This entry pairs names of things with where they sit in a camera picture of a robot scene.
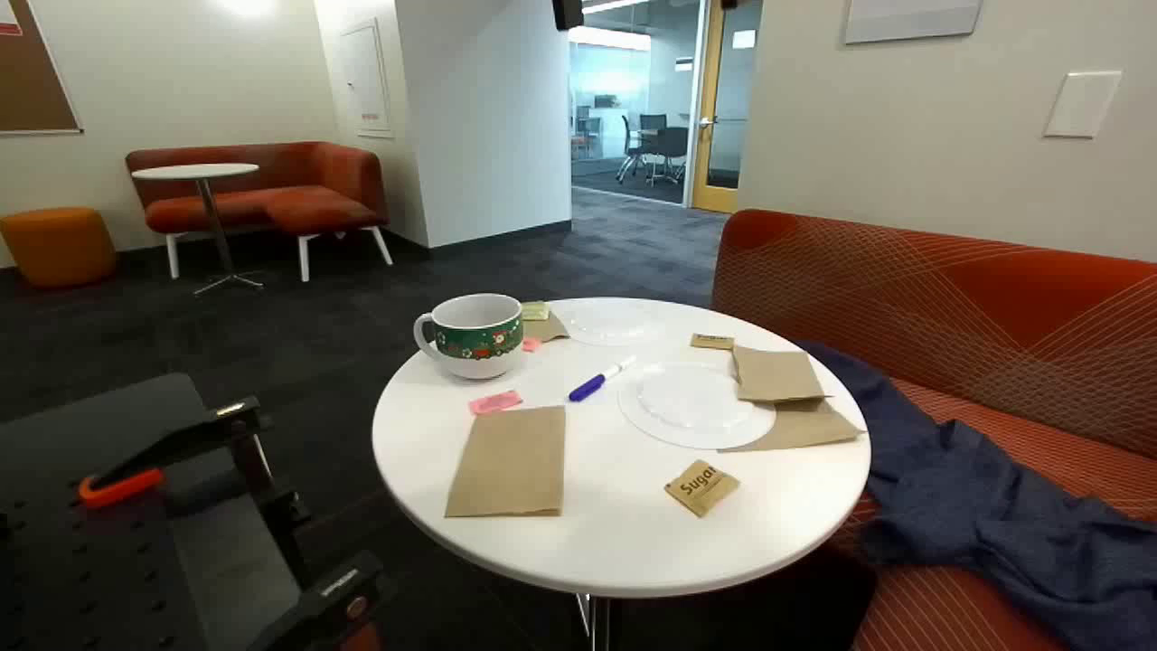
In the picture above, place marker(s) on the orange corner sofa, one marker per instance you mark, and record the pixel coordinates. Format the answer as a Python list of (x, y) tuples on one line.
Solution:
[(961, 303)]

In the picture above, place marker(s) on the yellow door frame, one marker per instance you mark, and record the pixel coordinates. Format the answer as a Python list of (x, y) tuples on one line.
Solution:
[(708, 119)]

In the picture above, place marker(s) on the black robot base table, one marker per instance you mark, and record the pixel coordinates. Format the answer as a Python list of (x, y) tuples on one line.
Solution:
[(73, 566)]

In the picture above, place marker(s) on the folded brown paper napkin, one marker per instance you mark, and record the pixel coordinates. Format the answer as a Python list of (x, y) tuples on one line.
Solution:
[(777, 373)]

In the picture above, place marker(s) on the yellow sweetener packet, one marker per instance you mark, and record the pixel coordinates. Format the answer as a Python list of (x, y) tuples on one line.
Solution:
[(537, 312)]

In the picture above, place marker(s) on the brown paper napkin under plate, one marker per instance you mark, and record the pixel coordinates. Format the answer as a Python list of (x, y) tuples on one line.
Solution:
[(820, 427)]

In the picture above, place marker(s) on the blue cap white marker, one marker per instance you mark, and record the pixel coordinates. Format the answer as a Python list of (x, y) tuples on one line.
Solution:
[(587, 388)]

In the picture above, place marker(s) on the white wall plate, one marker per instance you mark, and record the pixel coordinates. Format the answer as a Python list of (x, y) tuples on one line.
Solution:
[(1081, 103)]

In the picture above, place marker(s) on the dark blue jacket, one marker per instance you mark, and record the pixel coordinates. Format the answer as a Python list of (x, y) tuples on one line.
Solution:
[(999, 508)]

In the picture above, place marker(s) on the pink sweetener packet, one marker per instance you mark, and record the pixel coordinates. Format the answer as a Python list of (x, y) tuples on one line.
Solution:
[(494, 402), (534, 345)]

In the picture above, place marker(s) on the orange bench sofa white legs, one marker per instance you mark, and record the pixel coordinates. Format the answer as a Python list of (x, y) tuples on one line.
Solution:
[(309, 181)]

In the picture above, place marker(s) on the small round pedestal table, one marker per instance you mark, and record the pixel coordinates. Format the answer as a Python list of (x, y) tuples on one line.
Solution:
[(200, 173)]

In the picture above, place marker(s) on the white wall access panel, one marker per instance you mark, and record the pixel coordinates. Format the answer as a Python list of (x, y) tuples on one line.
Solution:
[(365, 75)]

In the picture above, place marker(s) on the black ceiling mounted device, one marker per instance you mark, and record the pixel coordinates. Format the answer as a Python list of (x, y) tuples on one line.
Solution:
[(568, 11)]

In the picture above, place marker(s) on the grey wall sign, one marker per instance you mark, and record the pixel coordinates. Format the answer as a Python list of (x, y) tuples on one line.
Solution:
[(910, 18)]

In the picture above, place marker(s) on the small plain brown packet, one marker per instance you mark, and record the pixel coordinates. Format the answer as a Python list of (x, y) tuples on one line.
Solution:
[(708, 342)]

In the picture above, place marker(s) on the large white paper plate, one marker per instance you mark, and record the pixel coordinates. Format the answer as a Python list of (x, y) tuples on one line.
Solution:
[(691, 415)]

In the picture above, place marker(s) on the brown printed sugar packet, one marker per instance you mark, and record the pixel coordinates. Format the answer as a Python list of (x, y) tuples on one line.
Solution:
[(702, 490)]

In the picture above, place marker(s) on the black office chair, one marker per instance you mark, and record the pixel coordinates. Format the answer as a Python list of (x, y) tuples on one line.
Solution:
[(659, 146)]

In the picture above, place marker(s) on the brown napkin under yellow packet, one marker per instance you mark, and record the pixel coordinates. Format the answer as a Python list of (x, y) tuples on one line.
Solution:
[(553, 329)]

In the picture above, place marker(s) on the orange round ottoman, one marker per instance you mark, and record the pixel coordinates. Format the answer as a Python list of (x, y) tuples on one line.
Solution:
[(56, 247)]

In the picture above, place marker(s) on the brown cork board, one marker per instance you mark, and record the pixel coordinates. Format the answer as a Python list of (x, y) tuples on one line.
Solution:
[(29, 75)]

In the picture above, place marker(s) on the round white table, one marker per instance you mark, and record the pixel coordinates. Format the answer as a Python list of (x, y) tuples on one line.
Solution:
[(601, 538)]

